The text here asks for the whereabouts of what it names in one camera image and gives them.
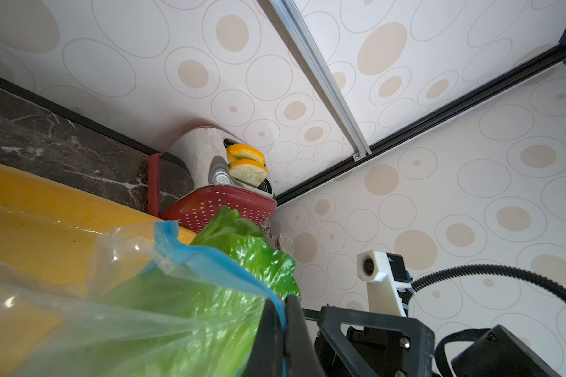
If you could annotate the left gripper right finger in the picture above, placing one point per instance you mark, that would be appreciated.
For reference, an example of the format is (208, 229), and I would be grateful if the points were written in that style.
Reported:
(300, 357)

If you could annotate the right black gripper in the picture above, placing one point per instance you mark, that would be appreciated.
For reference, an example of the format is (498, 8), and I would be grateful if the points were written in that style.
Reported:
(358, 343)

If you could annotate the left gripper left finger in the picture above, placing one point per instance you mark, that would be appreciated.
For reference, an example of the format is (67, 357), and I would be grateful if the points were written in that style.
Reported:
(266, 357)

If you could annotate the chinese cabbage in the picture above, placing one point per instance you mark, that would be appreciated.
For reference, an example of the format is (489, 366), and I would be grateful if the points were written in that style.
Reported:
(213, 290)

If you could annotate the clear zipper bag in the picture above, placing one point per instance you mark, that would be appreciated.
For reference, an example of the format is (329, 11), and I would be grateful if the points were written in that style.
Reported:
(150, 305)

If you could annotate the pale toast slice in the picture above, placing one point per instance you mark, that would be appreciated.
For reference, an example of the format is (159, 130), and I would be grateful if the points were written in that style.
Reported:
(249, 172)

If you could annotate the red toaster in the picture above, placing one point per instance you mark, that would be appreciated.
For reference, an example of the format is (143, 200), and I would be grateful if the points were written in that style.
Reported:
(190, 182)

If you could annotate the yellow toast slice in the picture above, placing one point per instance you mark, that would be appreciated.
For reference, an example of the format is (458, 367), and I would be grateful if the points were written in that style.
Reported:
(239, 151)

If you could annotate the yellow plastic tray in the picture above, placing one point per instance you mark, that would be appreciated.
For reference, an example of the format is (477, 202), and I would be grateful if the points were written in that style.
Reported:
(61, 252)

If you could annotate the horizontal aluminium bar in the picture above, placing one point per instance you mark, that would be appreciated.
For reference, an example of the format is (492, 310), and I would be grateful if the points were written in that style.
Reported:
(308, 56)

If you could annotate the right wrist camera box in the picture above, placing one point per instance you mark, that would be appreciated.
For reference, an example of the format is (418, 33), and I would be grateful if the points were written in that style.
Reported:
(386, 277)

